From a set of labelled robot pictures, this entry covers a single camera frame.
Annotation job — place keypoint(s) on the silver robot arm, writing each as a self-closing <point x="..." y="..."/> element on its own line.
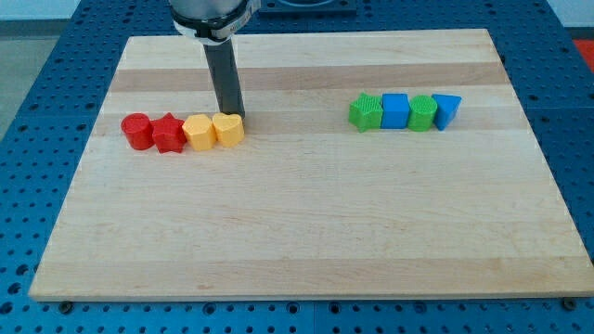
<point x="212" y="22"/>

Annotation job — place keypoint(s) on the yellow heart block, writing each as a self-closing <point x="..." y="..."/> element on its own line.
<point x="229" y="129"/>

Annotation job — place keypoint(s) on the green cylinder block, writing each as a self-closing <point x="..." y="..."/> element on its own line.
<point x="422" y="112"/>

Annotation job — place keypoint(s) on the wooden board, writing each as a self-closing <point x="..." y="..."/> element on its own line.
<point x="306" y="207"/>

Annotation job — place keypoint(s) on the green star block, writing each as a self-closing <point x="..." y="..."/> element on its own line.
<point x="366" y="112"/>

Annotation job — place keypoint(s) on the red star block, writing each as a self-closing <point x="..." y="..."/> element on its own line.
<point x="167" y="134"/>

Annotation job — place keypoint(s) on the yellow hexagon block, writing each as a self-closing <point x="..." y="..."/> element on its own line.
<point x="199" y="132"/>

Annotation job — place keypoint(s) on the blue cube block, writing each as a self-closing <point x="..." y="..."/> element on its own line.
<point x="395" y="111"/>

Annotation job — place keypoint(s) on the black cylindrical pointer tool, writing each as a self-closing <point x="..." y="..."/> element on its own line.
<point x="224" y="74"/>

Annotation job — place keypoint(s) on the blue triangle block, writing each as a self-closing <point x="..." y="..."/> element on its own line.
<point x="447" y="108"/>

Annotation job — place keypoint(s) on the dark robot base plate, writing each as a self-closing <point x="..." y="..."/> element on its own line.
<point x="307" y="7"/>

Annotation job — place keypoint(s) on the red cylinder block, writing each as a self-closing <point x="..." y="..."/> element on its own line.
<point x="137" y="129"/>

